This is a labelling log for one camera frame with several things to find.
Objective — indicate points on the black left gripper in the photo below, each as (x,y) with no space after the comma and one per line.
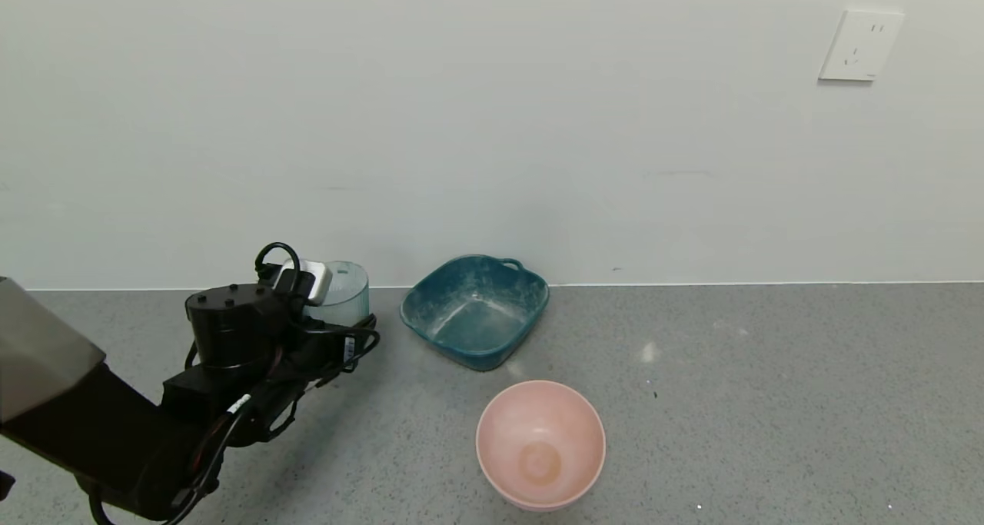
(347,349)

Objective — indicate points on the translucent blue ribbed cup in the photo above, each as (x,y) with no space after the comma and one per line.
(346,294)

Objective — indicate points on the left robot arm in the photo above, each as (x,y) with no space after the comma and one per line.
(231,325)

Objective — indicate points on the pink round bowl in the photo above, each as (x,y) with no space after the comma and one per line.
(538,448)

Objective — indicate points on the teal square plastic basin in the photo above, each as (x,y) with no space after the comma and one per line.
(473,317)

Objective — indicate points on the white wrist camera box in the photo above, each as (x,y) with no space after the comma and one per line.
(304,279)

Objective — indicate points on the white wall outlet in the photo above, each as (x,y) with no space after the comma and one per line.
(859,44)

